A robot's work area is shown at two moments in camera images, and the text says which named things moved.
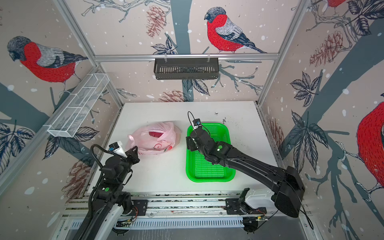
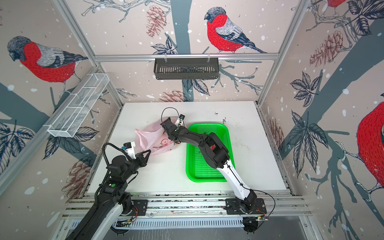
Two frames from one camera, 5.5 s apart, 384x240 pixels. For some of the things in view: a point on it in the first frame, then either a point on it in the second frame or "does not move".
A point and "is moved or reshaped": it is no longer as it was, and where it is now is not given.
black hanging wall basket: (164, 70) does not move
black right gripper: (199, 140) → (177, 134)
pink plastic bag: (155, 139) is moved or reshaped
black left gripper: (133, 156) → (142, 160)
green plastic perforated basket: (198, 169) does not move
